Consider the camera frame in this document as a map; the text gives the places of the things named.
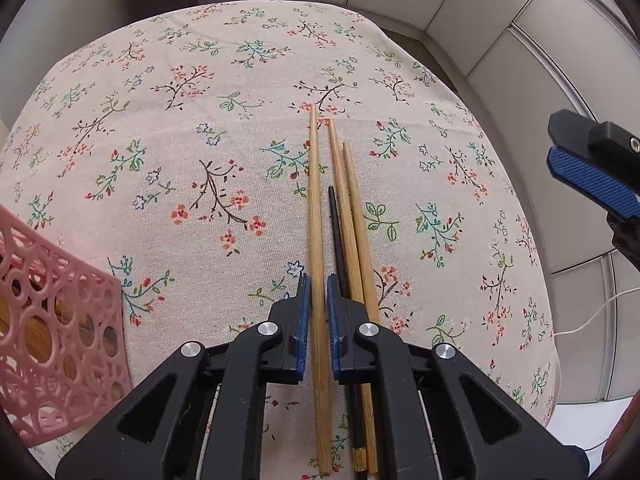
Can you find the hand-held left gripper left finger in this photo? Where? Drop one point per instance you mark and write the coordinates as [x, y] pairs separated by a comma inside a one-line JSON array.
[[302, 320]]

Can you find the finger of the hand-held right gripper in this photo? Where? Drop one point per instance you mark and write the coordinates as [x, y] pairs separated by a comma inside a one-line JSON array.
[[590, 175]]

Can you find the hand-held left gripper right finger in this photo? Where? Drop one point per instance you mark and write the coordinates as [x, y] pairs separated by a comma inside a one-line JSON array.
[[334, 325]]

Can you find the tan bamboo chopstick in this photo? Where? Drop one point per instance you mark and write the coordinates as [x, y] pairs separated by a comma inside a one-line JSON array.
[[357, 220], [345, 200], [315, 210]]

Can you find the pink perforated plastic basket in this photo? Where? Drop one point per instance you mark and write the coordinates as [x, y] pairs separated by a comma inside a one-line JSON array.
[[60, 360]]

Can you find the floral tablecloth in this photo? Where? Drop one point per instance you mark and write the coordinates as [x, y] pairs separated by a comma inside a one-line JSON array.
[[200, 160]]

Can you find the olive floor mat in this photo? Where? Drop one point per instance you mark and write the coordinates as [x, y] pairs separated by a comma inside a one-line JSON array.
[[425, 47]]

